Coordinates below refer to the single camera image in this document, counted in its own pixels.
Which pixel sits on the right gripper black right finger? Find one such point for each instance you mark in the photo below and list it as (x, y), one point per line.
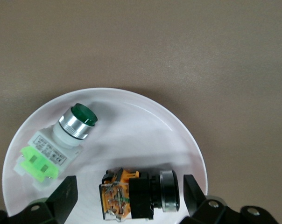
(193, 198)

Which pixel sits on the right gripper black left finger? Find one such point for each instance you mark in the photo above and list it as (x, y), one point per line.
(61, 200)

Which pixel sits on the orange and black push-button switch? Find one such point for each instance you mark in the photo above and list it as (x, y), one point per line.
(138, 198)

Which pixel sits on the pink round plate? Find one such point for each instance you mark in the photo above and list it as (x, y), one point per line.
(136, 140)

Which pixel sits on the green push-button switch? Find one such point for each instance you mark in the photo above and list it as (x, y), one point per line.
(52, 149)

